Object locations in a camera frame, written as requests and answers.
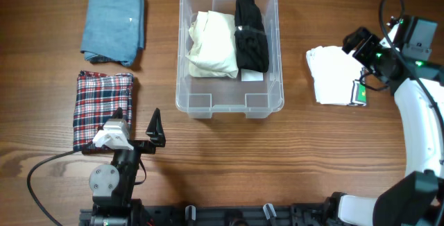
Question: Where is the folded blue denim cloth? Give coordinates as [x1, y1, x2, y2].
[80, 0, 145, 67]

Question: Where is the black cloth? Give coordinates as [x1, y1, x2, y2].
[234, 0, 269, 73]

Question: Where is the cream cloth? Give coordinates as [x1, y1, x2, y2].
[186, 10, 239, 78]

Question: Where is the white paper label in bin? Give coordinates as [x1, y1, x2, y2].
[241, 69, 264, 82]

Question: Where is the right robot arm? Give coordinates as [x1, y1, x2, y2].
[321, 15, 443, 225]

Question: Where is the white printed shirt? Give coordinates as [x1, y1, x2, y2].
[306, 46, 367, 106]

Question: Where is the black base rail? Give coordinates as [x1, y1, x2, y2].
[78, 201, 348, 226]

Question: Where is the clear plastic storage bin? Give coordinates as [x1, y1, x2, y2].
[176, 0, 284, 119]

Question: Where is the red plaid cloth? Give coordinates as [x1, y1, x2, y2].
[73, 70, 134, 153]

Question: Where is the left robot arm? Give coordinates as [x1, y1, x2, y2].
[79, 107, 166, 226]

